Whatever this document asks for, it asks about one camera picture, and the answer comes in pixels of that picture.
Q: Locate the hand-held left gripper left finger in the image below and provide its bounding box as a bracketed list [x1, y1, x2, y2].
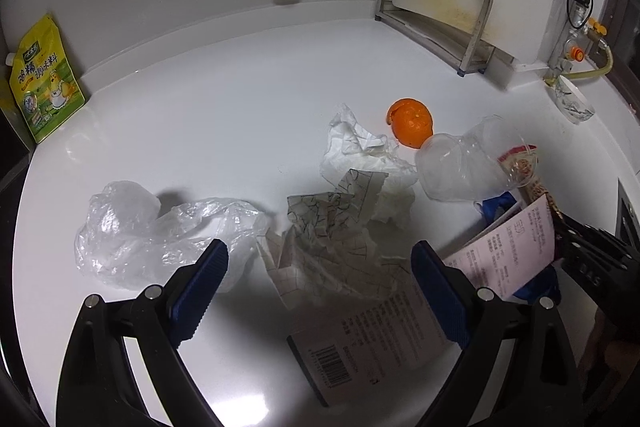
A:
[64, 238, 231, 427]

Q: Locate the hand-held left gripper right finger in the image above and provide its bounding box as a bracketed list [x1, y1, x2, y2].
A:
[410, 241, 586, 427]

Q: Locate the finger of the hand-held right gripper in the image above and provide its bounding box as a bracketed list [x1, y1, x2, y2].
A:
[552, 211, 640, 260]

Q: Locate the pink printed receipt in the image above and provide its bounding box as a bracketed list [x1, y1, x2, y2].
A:
[442, 196, 557, 303]

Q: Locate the orange peel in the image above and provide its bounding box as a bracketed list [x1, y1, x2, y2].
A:
[386, 98, 434, 150]

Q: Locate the white tissue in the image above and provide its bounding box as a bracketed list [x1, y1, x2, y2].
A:
[320, 103, 418, 228]

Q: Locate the person's right forearm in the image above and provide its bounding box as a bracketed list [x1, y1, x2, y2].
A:
[582, 307, 640, 410]

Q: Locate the brown patterned wrapper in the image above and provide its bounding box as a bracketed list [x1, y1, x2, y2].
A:
[517, 177, 563, 220]

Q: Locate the clear plastic bag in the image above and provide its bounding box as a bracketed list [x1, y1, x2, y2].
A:
[75, 181, 271, 293]

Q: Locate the blue wrapper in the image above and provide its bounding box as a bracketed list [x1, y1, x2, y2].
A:
[475, 190, 562, 304]

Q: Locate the red and white snack wrapper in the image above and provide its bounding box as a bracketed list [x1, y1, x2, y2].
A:
[496, 144, 541, 190]

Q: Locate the clear plastic cup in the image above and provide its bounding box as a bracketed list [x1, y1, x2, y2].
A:
[416, 115, 541, 202]

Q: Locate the white patterned bowl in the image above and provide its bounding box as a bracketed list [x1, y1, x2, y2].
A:
[552, 76, 596, 125]

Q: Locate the crumpled line-patterned paper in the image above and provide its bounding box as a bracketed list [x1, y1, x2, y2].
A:
[257, 168, 416, 308]

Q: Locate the metal gas valve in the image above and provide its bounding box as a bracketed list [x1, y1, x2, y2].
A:
[550, 19, 608, 72]

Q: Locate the black cabinet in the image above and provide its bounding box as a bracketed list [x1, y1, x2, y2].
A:
[0, 97, 36, 258]

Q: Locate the metal cutting board rack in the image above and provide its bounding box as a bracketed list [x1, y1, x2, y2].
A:
[375, 0, 501, 78]

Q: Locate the yellow seasoning pouch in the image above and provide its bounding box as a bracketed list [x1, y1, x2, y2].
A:
[9, 13, 87, 144]

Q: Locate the yellow gas hose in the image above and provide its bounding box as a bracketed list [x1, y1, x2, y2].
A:
[545, 42, 613, 85]

